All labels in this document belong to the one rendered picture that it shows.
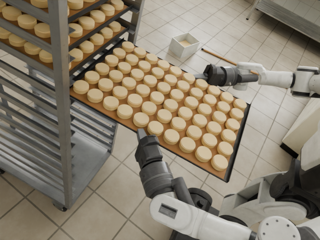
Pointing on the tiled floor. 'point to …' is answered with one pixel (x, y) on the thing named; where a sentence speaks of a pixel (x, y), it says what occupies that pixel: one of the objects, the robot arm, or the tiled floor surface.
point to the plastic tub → (184, 45)
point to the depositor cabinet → (302, 128)
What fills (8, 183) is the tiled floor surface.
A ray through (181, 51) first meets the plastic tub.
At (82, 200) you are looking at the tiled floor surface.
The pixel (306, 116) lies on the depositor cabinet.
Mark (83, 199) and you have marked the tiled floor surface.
